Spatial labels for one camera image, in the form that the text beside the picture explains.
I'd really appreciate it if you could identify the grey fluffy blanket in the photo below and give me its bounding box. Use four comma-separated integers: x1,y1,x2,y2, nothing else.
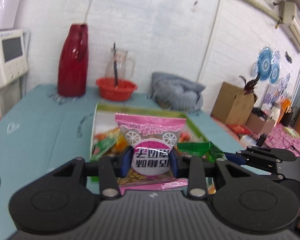
151,72,205,112

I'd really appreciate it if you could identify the green cardboard box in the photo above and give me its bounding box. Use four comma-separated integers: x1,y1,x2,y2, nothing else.
89,102,225,183

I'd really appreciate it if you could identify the white machine with screen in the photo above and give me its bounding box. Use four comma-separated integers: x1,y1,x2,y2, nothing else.
0,29,29,88

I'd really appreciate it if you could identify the pink snack bag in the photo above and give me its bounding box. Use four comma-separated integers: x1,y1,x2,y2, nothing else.
115,113,186,187

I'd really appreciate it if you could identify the blue paper fan decoration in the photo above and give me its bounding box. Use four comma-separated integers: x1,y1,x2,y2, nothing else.
256,46,273,81

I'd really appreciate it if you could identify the white air conditioner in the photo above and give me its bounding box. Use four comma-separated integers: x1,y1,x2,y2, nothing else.
279,1,300,53

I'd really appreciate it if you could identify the red plastic basin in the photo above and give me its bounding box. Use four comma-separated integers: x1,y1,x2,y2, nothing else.
96,77,138,101

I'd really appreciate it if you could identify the brown cardboard box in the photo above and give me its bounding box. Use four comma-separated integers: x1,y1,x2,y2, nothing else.
211,82,255,125

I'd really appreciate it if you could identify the glass pitcher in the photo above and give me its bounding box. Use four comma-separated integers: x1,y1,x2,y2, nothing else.
105,48,135,80

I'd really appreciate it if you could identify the red thermos jug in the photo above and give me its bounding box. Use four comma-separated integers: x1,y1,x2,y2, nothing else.
57,23,89,97

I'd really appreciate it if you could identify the green snack bag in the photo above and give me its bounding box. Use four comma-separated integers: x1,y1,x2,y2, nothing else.
177,141,224,163

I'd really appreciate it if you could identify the red book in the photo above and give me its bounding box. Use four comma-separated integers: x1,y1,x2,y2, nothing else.
227,124,252,135

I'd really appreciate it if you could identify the black stirring stick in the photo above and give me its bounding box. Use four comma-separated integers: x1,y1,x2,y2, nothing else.
113,42,119,87

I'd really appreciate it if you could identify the small open cardboard box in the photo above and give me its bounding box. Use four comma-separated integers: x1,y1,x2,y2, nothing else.
245,108,275,135

